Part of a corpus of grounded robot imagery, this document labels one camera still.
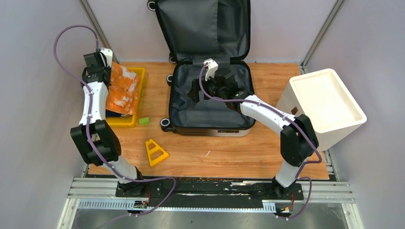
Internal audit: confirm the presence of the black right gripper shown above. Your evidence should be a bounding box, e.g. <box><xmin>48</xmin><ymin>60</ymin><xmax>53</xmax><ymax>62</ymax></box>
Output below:
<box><xmin>188</xmin><ymin>73</ymin><xmax>226</xmax><ymax>104</ymax></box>

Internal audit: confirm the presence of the orange garment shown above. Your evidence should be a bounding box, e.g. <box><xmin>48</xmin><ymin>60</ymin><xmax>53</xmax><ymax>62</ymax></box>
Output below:
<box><xmin>106</xmin><ymin>62</ymin><xmax>141</xmax><ymax>115</ymax></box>

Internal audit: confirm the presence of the space astronaut hardshell suitcase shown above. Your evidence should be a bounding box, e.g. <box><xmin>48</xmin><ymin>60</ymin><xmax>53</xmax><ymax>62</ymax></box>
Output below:
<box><xmin>154</xmin><ymin>0</ymin><xmax>255</xmax><ymax>137</ymax></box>

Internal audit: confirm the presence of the white drawer storage box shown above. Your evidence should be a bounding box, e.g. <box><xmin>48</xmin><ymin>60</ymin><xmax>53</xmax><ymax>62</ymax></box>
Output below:
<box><xmin>276</xmin><ymin>68</ymin><xmax>367</xmax><ymax>151</ymax></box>

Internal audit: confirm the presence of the navy blue garment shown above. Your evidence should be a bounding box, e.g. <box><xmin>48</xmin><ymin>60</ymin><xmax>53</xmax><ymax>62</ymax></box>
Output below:
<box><xmin>111</xmin><ymin>113</ymin><xmax>131</xmax><ymax>118</ymax></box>

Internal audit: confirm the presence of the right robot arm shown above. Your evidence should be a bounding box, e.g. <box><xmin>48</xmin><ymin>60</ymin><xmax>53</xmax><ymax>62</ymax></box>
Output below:
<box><xmin>187</xmin><ymin>73</ymin><xmax>319</xmax><ymax>199</ymax></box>

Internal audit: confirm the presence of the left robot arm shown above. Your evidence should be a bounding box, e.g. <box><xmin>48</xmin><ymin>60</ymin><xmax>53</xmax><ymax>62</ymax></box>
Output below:
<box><xmin>70</xmin><ymin>48</ymin><xmax>146</xmax><ymax>197</ymax></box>

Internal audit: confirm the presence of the small green block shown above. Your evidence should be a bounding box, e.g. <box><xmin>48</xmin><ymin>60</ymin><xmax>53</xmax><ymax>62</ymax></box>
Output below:
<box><xmin>139</xmin><ymin>117</ymin><xmax>150</xmax><ymax>125</ymax></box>

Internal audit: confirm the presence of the yellow plastic tray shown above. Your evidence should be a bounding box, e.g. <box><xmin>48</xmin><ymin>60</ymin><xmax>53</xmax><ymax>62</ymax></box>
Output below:
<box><xmin>106</xmin><ymin>67</ymin><xmax>146</xmax><ymax>128</ymax></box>

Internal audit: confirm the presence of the yellow triangular plastic stand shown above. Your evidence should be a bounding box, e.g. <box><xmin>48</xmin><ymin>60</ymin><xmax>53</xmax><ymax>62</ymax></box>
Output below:
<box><xmin>145</xmin><ymin>139</ymin><xmax>169</xmax><ymax>167</ymax></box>

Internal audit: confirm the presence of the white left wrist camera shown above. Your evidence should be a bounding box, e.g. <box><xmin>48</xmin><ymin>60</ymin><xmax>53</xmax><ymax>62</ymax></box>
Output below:
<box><xmin>100</xmin><ymin>47</ymin><xmax>113</xmax><ymax>68</ymax></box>

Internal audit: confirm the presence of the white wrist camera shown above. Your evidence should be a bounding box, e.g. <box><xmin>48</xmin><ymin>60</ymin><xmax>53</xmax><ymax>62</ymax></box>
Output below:
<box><xmin>203</xmin><ymin>58</ymin><xmax>219</xmax><ymax>81</ymax></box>
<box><xmin>100</xmin><ymin>47</ymin><xmax>113</xmax><ymax>68</ymax></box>

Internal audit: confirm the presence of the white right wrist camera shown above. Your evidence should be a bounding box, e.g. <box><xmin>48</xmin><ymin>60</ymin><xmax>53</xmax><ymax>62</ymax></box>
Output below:
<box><xmin>203</xmin><ymin>58</ymin><xmax>219</xmax><ymax>81</ymax></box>

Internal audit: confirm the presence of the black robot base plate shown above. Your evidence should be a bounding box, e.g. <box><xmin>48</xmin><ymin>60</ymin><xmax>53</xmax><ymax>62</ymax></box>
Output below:
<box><xmin>115</xmin><ymin>177</ymin><xmax>304</xmax><ymax>209</ymax></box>

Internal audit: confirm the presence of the slotted cable duct rail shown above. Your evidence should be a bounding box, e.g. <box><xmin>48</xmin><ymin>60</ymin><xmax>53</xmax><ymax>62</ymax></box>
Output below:
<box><xmin>77</xmin><ymin>199</ymin><xmax>277</xmax><ymax>213</ymax></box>

